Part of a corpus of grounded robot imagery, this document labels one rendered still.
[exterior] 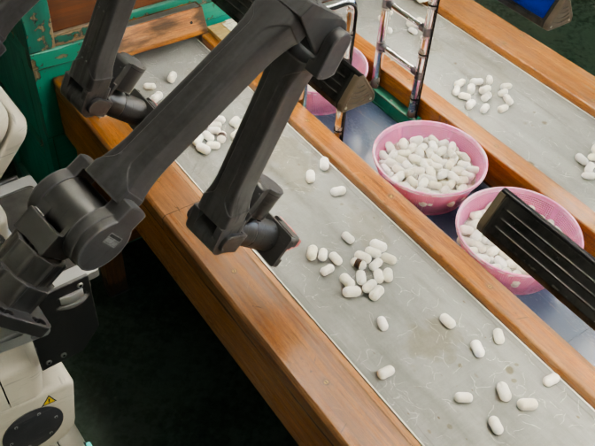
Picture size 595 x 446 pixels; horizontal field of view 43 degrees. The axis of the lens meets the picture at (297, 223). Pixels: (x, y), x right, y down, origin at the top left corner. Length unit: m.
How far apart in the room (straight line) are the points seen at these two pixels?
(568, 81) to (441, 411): 1.08
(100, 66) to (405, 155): 0.75
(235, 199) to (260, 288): 0.36
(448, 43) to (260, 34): 1.38
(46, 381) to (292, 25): 0.73
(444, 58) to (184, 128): 1.37
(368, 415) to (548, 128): 0.98
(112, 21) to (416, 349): 0.80
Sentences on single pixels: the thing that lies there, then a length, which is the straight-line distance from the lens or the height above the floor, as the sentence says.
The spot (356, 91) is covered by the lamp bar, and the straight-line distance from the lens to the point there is 1.42.
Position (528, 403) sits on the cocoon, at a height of 0.76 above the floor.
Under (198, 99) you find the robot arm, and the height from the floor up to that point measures 1.36.
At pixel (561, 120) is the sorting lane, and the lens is 2.06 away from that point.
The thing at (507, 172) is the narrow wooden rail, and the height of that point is 0.75.
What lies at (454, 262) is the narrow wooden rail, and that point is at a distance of 1.57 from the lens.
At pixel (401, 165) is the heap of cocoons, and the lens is 1.81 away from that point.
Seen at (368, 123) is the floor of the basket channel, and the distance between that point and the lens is 2.01.
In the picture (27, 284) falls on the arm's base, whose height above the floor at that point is 1.21.
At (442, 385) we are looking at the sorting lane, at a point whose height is 0.74.
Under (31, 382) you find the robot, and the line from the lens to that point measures 1.29.
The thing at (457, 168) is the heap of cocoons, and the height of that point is 0.74.
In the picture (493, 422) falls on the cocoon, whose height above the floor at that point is 0.76.
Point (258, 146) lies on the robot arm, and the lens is 1.08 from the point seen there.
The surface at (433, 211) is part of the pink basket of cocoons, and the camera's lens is 1.76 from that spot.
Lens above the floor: 1.89
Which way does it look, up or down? 45 degrees down
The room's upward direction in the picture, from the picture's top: 4 degrees clockwise
